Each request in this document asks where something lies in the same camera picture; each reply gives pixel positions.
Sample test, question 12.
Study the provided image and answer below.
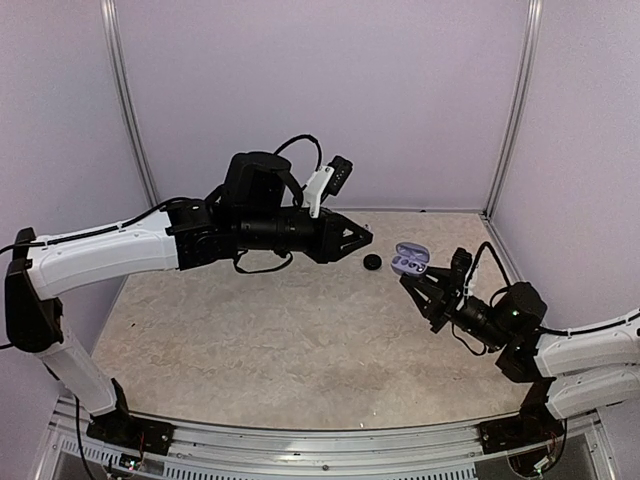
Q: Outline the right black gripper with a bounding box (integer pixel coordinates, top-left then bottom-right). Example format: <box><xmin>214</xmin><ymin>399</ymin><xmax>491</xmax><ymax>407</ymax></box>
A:
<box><xmin>401</xmin><ymin>264</ymin><xmax>512</xmax><ymax>352</ymax></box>

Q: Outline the black round charging case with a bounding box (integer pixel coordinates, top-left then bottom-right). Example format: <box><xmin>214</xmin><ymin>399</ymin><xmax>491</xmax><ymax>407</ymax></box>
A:
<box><xmin>362</xmin><ymin>253</ymin><xmax>383</xmax><ymax>271</ymax></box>

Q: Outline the grey oval earbud case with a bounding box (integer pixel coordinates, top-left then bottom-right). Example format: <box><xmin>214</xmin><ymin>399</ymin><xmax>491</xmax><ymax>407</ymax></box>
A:
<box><xmin>391</xmin><ymin>242</ymin><xmax>430</xmax><ymax>277</ymax></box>

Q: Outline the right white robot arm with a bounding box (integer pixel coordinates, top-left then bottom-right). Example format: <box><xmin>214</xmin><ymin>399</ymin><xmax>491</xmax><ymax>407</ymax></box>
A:
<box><xmin>400</xmin><ymin>267</ymin><xmax>639</xmax><ymax>444</ymax></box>

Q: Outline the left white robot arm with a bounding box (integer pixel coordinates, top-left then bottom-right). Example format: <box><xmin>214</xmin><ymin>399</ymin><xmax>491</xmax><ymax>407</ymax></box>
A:
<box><xmin>4</xmin><ymin>151</ymin><xmax>373</xmax><ymax>445</ymax></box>

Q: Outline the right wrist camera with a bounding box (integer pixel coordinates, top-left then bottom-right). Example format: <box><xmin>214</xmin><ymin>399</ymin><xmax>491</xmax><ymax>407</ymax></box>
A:
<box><xmin>450</xmin><ymin>247</ymin><xmax>477</xmax><ymax>300</ymax></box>

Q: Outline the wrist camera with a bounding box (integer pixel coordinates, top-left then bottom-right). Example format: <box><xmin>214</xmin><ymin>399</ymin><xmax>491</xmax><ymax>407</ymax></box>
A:
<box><xmin>450</xmin><ymin>247</ymin><xmax>477</xmax><ymax>300</ymax></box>
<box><xmin>302</xmin><ymin>156</ymin><xmax>353</xmax><ymax>219</ymax></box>

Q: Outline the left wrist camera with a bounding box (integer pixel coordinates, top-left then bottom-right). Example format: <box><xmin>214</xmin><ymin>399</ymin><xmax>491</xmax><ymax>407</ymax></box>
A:
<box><xmin>302</xmin><ymin>156</ymin><xmax>353</xmax><ymax>219</ymax></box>

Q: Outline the front aluminium rail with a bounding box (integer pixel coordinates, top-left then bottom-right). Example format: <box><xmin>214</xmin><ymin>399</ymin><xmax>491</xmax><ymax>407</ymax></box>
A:
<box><xmin>37</xmin><ymin>394</ymin><xmax>614</xmax><ymax>480</ymax></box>

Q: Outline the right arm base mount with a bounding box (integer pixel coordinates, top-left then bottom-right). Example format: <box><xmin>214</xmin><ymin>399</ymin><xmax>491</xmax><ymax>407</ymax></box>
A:
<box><xmin>478</xmin><ymin>379</ymin><xmax>566</xmax><ymax>454</ymax></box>

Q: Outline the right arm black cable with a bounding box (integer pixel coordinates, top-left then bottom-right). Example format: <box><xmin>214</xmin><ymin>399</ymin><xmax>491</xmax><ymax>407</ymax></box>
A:
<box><xmin>449</xmin><ymin>241</ymin><xmax>640</xmax><ymax>356</ymax></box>

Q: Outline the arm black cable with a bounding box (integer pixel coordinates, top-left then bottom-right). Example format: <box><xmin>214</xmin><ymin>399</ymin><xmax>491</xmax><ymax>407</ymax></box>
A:
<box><xmin>0</xmin><ymin>133</ymin><xmax>324</xmax><ymax>351</ymax></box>
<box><xmin>449</xmin><ymin>241</ymin><xmax>640</xmax><ymax>356</ymax></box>

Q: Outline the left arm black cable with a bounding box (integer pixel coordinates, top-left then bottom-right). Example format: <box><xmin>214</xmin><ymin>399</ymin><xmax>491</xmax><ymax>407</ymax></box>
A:
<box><xmin>0</xmin><ymin>133</ymin><xmax>324</xmax><ymax>351</ymax></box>

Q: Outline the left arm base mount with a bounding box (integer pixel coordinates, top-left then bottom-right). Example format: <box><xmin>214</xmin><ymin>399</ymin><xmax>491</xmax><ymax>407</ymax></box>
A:
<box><xmin>87</xmin><ymin>379</ymin><xmax>175</xmax><ymax>456</ymax></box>

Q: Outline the right aluminium frame post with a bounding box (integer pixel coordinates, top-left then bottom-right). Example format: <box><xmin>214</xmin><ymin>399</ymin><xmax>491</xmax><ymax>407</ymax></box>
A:
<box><xmin>483</xmin><ymin>0</ymin><xmax>543</xmax><ymax>223</ymax></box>

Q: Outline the aluminium frame post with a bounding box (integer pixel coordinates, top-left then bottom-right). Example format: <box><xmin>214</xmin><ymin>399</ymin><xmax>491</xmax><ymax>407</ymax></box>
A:
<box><xmin>483</xmin><ymin>0</ymin><xmax>543</xmax><ymax>223</ymax></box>
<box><xmin>99</xmin><ymin>0</ymin><xmax>160</xmax><ymax>207</ymax></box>

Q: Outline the left aluminium frame post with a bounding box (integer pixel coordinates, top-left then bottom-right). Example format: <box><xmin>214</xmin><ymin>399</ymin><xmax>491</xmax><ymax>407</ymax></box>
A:
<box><xmin>99</xmin><ymin>0</ymin><xmax>160</xmax><ymax>207</ymax></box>

